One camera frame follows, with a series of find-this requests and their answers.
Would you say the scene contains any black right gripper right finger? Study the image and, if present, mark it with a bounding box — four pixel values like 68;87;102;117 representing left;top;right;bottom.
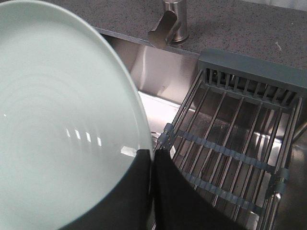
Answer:
153;149;244;230

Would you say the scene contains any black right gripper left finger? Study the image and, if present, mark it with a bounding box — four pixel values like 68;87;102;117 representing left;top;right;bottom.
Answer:
61;149;152;230

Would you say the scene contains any light green round plate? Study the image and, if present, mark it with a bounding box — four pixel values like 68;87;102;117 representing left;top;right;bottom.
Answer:
0;0;153;230

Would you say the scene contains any grey sink drying rack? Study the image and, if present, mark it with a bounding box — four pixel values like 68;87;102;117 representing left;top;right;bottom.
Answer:
157;48;307;230

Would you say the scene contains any stainless steel sink basin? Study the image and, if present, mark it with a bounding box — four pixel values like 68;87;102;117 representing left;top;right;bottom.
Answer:
92;26;307;230

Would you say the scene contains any stainless steel faucet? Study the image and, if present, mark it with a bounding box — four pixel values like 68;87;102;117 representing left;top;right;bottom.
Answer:
148;0;189;49

